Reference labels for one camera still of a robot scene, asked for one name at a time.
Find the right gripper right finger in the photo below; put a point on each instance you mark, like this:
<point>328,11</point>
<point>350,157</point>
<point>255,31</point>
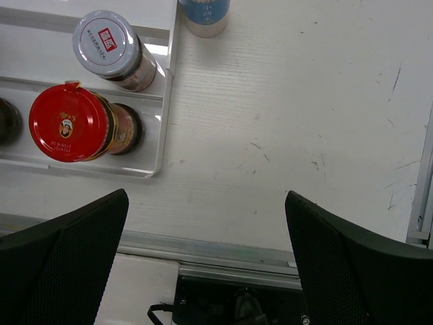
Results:
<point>350,275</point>

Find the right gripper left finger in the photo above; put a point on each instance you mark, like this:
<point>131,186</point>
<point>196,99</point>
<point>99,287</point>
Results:
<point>56,272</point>

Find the red-lid chili sauce jar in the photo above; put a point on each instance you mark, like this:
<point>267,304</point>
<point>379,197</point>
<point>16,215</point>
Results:
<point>69,123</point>
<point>11,122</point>

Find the short white-lid jar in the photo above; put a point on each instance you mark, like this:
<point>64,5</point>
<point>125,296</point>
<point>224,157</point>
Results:
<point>106,45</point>

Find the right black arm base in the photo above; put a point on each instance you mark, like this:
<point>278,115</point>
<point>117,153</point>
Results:
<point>209,301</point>

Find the white divided organizer tray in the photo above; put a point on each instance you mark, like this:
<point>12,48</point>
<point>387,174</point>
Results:
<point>36,53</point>

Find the right tall silver-capped shaker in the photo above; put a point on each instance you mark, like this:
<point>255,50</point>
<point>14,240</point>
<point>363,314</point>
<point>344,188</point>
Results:
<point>206,18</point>

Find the aluminium right rail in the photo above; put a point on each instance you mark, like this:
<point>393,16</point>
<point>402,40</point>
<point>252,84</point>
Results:
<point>419,231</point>

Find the aluminium rail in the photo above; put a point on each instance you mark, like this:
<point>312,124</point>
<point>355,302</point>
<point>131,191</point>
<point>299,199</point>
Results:
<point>219,261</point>
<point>419,231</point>

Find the aluminium front rail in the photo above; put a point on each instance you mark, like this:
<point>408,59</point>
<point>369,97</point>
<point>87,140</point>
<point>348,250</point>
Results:
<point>219,261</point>

